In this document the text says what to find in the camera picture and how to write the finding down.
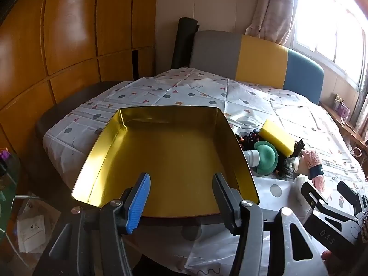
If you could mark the window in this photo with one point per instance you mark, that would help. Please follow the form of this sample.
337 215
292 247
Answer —
330 28

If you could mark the pink fluffy cloth roll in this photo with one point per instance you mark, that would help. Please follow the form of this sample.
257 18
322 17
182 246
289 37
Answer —
312 158

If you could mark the green round puff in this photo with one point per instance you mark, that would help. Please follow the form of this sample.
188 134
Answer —
267 156

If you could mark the beige patterned curtain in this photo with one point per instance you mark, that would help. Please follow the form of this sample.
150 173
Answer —
273 8

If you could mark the black rolled mat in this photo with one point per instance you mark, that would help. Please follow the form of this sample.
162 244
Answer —
184 43

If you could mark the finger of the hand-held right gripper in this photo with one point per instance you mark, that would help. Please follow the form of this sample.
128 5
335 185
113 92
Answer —
310 197
352 198

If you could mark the white plastic cap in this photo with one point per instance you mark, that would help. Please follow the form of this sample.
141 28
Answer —
252 157

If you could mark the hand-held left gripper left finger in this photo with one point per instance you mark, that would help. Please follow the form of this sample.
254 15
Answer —
141 204

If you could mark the wooden wardrobe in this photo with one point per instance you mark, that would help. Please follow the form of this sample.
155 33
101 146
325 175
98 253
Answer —
72 34

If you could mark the glass side table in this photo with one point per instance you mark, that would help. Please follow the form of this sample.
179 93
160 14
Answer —
8 207

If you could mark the printed bed sheet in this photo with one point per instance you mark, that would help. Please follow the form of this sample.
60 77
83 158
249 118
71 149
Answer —
201 92

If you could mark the gold tin box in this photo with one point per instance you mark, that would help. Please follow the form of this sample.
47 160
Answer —
172 155

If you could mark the yellow sponge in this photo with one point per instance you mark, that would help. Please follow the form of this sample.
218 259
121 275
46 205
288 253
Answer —
276 136

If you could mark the grey yellow blue headboard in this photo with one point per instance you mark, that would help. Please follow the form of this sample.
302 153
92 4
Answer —
258 60

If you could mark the wooden windowsill shelf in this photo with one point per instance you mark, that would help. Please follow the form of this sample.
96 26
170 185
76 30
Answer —
345 126

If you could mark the person's right hand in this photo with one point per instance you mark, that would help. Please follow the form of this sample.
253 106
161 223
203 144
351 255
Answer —
327 255

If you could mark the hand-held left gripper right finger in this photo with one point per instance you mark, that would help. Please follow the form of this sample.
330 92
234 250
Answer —
227 204

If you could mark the white papers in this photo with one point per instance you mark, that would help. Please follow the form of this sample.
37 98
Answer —
31 230

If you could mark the purple box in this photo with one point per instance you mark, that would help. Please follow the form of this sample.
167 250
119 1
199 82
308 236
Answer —
343 110

